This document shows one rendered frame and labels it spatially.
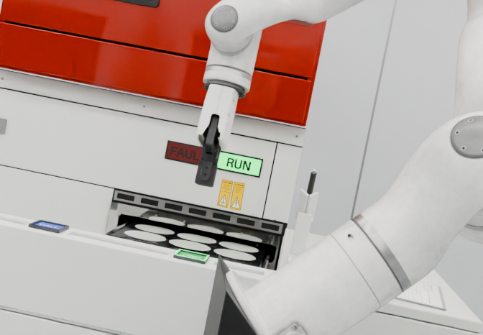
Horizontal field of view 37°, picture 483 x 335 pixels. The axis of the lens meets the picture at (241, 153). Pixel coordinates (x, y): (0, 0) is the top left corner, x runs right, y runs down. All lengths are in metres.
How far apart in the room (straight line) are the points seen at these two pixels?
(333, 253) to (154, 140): 0.98
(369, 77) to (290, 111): 1.58
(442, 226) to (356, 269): 0.12
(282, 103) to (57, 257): 0.74
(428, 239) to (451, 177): 0.09
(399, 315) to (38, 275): 0.61
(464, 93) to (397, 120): 2.24
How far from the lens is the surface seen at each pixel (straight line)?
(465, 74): 1.12
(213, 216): 1.86
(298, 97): 1.78
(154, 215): 1.87
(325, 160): 3.32
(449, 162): 0.95
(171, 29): 1.82
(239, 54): 1.26
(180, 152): 1.85
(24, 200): 1.98
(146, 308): 1.27
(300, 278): 0.97
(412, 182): 0.98
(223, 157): 1.84
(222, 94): 1.24
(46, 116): 1.95
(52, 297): 1.31
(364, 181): 3.33
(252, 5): 1.21
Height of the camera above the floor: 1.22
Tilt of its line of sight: 3 degrees down
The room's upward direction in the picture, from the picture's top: 11 degrees clockwise
